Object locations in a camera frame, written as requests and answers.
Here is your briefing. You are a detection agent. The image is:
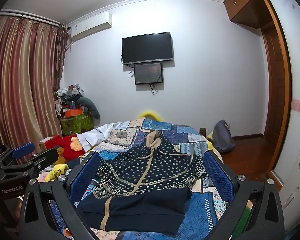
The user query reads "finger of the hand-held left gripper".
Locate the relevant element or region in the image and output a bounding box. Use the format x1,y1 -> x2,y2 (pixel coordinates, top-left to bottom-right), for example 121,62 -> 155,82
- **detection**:
0,142 -> 36,167
1,149 -> 60,180

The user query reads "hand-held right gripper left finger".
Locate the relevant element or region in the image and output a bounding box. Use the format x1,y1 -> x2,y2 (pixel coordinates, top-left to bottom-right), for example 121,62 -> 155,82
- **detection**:
19,150 -> 102,240

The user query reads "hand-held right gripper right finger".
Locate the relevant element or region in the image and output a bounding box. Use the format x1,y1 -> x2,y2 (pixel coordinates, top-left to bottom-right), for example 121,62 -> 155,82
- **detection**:
203,150 -> 285,240

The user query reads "navy patterned hooded robe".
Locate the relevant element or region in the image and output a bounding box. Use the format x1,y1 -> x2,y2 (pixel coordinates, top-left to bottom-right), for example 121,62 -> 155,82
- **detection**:
76,130 -> 207,232

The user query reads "pile of clothes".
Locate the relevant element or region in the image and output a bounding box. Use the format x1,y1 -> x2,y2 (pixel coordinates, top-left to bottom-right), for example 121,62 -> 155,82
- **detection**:
54,82 -> 86,118

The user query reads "red box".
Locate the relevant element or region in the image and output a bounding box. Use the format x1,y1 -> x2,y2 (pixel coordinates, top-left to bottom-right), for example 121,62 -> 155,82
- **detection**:
39,135 -> 62,151

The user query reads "yellow plush toy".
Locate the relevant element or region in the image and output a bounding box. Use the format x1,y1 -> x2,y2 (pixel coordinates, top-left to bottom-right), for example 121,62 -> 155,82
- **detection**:
44,164 -> 70,182

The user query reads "red plush toy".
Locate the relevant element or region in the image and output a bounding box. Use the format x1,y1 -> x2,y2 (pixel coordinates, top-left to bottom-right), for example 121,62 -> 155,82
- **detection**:
56,134 -> 86,160

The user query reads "grey blue backpack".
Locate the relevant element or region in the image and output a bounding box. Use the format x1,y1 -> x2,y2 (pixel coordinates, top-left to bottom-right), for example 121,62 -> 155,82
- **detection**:
211,119 -> 236,153

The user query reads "blue patchwork blanket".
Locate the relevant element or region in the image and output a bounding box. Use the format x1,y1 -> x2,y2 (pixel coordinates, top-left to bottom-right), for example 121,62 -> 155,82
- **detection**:
37,117 -> 253,240

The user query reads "green patterned box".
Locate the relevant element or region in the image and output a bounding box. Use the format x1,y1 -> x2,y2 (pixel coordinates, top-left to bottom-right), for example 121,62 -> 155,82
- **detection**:
60,112 -> 94,137

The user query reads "white cloth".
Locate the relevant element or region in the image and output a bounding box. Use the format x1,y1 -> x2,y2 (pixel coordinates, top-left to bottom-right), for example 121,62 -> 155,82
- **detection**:
76,122 -> 130,152

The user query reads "orange box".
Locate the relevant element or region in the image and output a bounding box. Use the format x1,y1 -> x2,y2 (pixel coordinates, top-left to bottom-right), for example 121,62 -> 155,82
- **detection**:
64,108 -> 84,118

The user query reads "grey curved pillow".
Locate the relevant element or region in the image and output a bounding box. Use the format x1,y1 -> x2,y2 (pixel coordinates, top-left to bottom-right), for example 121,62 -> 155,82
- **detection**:
76,97 -> 101,126

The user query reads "striped pink gold curtain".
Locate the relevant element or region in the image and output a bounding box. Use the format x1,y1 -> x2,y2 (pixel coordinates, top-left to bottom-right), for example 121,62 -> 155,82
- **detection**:
0,15 -> 71,153

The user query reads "white appliance with stickers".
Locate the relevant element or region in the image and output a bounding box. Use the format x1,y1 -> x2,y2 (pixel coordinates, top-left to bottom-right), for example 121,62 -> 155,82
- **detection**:
279,145 -> 300,211

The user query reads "yellow round object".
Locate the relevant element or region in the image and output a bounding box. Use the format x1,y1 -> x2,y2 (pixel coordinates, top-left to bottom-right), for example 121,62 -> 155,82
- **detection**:
138,109 -> 163,122

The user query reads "wooden door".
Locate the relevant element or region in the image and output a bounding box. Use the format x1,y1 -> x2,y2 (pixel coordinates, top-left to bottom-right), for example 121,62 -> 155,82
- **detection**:
261,23 -> 285,137

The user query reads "small black monitor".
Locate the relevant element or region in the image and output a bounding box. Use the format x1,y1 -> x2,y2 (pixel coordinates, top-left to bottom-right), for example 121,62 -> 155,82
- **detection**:
134,62 -> 163,85

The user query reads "curtain rod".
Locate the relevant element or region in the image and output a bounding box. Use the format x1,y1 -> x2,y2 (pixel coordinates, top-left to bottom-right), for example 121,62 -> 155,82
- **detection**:
0,10 -> 71,28

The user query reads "white air conditioner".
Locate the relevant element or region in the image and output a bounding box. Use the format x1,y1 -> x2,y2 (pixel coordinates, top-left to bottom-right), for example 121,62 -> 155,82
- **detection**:
69,11 -> 112,41

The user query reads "wooden overhead cabinet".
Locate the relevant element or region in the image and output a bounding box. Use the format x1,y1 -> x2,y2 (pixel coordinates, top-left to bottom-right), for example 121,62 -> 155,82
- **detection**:
221,0 -> 276,29

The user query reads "wooden door frame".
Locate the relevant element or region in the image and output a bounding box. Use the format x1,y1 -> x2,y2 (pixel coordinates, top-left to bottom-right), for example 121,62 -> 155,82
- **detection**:
259,0 -> 293,191

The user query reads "black wall television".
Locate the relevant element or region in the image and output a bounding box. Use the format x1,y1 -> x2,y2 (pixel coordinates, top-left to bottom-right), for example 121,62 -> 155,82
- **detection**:
122,32 -> 174,65

